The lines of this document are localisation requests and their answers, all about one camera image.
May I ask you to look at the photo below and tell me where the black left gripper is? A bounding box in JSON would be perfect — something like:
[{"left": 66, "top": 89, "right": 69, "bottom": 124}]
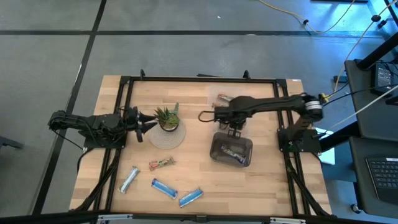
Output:
[{"left": 124, "top": 106, "right": 159, "bottom": 143}]

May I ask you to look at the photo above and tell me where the blue granola bar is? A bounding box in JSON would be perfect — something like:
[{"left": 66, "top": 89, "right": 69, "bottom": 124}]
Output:
[
  {"left": 150, "top": 178, "right": 179, "bottom": 200},
  {"left": 178, "top": 187, "right": 205, "bottom": 208}
]

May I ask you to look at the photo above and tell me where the black side desk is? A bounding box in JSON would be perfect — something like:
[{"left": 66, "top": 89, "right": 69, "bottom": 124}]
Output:
[{"left": 344, "top": 58, "right": 398, "bottom": 138}]

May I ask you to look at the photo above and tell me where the black stand leg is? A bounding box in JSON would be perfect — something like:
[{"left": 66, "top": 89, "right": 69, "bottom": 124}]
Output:
[
  {"left": 356, "top": 39, "right": 398, "bottom": 71},
  {"left": 318, "top": 121, "right": 358, "bottom": 153}
]

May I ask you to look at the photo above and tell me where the white cable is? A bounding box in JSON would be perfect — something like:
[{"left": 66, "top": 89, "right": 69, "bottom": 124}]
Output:
[{"left": 329, "top": 92, "right": 398, "bottom": 130}]

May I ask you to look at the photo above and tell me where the black power adapter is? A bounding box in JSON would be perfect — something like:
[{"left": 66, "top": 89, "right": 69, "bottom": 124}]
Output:
[{"left": 371, "top": 62, "right": 398, "bottom": 96}]

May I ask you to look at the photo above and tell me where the dark grey plastic bin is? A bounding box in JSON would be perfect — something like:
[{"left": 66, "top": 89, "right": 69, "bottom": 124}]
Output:
[{"left": 209, "top": 131, "right": 254, "bottom": 168}]

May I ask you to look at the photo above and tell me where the pale yellow cable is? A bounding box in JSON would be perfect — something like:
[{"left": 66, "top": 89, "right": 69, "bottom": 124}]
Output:
[{"left": 333, "top": 0, "right": 398, "bottom": 94}]

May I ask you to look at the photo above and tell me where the purple granola bar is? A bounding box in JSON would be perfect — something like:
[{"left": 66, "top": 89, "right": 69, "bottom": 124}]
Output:
[{"left": 220, "top": 144, "right": 247, "bottom": 165}]

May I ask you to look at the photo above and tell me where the round woven placemat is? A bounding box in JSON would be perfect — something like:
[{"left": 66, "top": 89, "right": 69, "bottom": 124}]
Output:
[{"left": 149, "top": 119, "right": 187, "bottom": 150}]

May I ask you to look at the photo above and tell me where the silver granola bar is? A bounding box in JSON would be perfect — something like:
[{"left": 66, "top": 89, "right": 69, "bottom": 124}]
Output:
[{"left": 118, "top": 166, "right": 141, "bottom": 195}]

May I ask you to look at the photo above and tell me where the black horizontal beam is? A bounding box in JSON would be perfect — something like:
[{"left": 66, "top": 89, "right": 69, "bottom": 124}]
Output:
[{"left": 0, "top": 210, "right": 398, "bottom": 224}]

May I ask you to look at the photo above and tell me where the black laptop desk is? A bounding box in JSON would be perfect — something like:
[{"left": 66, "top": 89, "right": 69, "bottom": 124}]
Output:
[{"left": 348, "top": 136, "right": 398, "bottom": 218}]

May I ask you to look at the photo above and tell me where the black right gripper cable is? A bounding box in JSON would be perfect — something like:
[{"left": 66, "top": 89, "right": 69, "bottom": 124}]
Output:
[{"left": 198, "top": 110, "right": 216, "bottom": 123}]

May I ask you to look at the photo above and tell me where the black metal table frame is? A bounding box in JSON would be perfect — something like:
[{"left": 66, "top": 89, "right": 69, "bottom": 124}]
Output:
[{"left": 70, "top": 68, "right": 332, "bottom": 218}]

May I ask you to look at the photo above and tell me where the grey chair leg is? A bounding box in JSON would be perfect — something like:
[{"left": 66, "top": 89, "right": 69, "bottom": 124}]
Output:
[{"left": 0, "top": 135, "right": 25, "bottom": 151}]

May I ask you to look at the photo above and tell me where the potted succulent plant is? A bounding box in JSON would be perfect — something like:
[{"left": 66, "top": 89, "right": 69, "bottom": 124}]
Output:
[{"left": 152, "top": 102, "right": 182, "bottom": 133}]

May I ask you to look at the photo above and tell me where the yellow floor cable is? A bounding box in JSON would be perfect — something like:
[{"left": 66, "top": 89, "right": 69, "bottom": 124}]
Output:
[{"left": 257, "top": 0, "right": 357, "bottom": 34}]

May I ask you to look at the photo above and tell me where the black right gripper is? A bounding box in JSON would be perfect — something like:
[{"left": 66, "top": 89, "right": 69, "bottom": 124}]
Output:
[{"left": 213, "top": 107, "right": 249, "bottom": 139}]

